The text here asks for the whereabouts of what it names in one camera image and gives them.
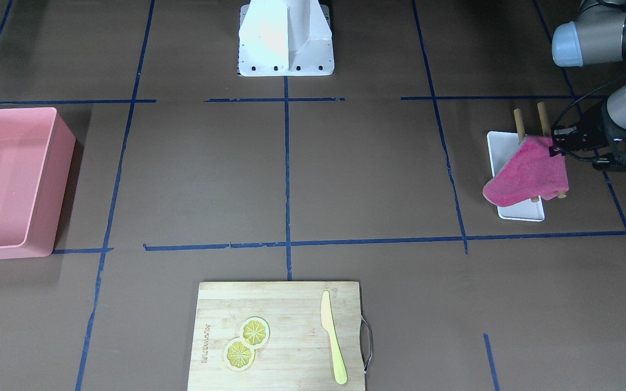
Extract lemon slice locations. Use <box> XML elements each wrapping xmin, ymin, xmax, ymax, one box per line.
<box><xmin>223</xmin><ymin>338</ymin><xmax>256</xmax><ymax>371</ymax></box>
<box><xmin>239</xmin><ymin>316</ymin><xmax>271</xmax><ymax>350</ymax></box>

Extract bamboo cutting board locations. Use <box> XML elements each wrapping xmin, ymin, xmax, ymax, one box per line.
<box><xmin>186</xmin><ymin>281</ymin><xmax>367</xmax><ymax>390</ymax></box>

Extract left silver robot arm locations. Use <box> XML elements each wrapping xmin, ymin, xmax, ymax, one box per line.
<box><xmin>552</xmin><ymin>1</ymin><xmax>626</xmax><ymax>171</ymax></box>

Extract white rack tray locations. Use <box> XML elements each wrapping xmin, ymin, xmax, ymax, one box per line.
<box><xmin>486</xmin><ymin>131</ymin><xmax>546</xmax><ymax>222</ymax></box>

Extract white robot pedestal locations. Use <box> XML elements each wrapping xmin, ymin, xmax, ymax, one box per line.
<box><xmin>237</xmin><ymin>1</ymin><xmax>335</xmax><ymax>77</ymax></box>

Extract pink microfiber cloth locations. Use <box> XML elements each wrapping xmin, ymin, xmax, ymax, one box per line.
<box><xmin>483</xmin><ymin>136</ymin><xmax>569</xmax><ymax>207</ymax></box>

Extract pink plastic bin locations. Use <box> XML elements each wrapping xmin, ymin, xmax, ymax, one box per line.
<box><xmin>0</xmin><ymin>107</ymin><xmax>76</xmax><ymax>260</ymax></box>

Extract yellow plastic knife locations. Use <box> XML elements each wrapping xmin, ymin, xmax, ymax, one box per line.
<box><xmin>320</xmin><ymin>290</ymin><xmax>348</xmax><ymax>384</ymax></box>

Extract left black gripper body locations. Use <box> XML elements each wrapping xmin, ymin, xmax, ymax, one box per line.
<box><xmin>561</xmin><ymin>106</ymin><xmax>608</xmax><ymax>152</ymax></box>

